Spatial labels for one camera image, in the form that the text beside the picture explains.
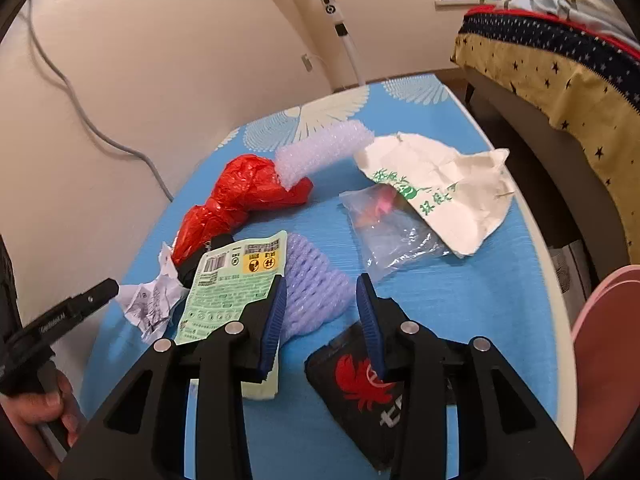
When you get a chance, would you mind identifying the person's left hand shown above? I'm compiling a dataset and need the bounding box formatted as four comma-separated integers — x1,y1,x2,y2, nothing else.
9,369,88,453

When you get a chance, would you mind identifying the white paper bag green print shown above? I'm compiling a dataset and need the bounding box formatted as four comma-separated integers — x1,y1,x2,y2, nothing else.
354,132,516,258

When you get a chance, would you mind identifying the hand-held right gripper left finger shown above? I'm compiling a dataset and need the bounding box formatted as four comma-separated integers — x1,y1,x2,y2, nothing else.
59,276,289,480

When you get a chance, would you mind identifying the black packet red print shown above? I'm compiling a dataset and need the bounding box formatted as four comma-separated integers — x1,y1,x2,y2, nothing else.
305,321,458,471

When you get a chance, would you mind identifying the grey wall cable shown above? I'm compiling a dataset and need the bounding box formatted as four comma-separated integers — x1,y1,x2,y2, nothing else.
22,0,173,201

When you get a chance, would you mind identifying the white receipt paper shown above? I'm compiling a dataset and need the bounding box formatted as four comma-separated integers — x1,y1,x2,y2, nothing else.
117,241,187,345

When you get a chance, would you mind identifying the pink plastic bin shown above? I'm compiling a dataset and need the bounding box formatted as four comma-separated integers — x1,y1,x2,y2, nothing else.
570,266,640,466

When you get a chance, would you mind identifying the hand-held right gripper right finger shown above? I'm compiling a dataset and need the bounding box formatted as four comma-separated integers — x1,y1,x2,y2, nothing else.
354,274,585,480

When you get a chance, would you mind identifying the purple foam net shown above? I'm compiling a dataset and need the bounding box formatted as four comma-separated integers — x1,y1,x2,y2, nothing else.
277,232,357,337

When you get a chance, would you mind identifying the red plastic bag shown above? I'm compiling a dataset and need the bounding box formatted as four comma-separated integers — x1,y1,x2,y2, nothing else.
171,155,315,268

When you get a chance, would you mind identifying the white standing fan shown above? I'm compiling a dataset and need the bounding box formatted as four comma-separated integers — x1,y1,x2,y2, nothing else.
250,0,366,86

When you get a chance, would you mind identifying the red blanket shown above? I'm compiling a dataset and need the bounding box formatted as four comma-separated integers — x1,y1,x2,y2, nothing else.
467,2,640,61

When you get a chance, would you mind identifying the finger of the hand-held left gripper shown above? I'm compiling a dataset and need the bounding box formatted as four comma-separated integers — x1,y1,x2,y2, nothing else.
36,280,121,333

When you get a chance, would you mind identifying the green snack packet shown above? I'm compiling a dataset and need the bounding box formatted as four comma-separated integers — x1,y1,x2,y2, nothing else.
174,230,290,401

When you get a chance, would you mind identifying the white window sill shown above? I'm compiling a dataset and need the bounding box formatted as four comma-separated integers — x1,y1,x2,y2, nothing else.
434,0,493,11

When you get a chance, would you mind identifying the plaid quilt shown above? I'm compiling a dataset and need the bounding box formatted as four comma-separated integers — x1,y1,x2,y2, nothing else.
500,0,637,36

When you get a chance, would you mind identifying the white foam net roll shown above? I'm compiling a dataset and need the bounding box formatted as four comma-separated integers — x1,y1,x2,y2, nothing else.
274,120,375,192

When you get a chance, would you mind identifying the clear plastic bag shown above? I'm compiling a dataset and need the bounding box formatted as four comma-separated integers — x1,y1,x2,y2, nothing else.
339,184,453,281

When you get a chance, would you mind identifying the bed with star-print sheet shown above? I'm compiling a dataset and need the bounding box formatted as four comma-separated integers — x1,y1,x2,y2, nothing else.
450,5,640,241

